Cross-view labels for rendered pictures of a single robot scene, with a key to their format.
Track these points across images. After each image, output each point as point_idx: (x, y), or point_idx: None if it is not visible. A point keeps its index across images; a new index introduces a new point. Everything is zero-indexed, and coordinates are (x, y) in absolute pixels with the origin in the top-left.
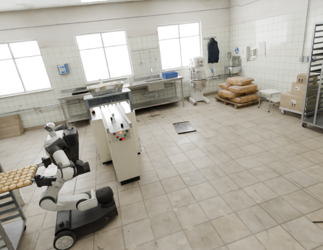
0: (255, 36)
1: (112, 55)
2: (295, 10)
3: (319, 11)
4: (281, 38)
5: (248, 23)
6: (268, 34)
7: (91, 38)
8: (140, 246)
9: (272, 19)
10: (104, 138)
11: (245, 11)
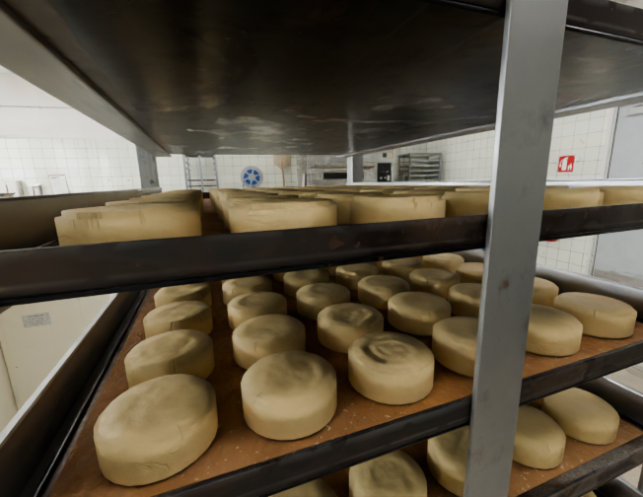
0: (34, 165)
1: None
2: (114, 136)
3: None
4: (100, 171)
5: (5, 139)
6: (69, 164)
7: None
8: None
9: (71, 142)
10: (0, 367)
11: None
